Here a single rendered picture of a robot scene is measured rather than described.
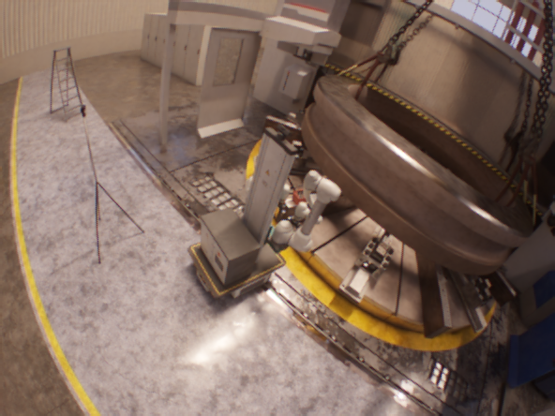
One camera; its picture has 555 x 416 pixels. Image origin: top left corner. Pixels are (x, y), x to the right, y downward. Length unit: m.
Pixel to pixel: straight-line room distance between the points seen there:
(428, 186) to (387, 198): 0.58
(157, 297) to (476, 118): 6.29
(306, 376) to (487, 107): 5.67
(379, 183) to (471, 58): 3.81
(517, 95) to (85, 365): 7.77
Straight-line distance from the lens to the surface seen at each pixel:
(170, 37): 4.37
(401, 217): 3.04
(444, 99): 5.82
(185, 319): 2.77
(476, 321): 4.43
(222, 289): 2.56
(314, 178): 2.00
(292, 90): 6.72
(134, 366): 2.72
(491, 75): 5.91
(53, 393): 3.06
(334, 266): 3.13
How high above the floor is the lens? 2.61
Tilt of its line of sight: 42 degrees down
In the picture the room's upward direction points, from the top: 20 degrees clockwise
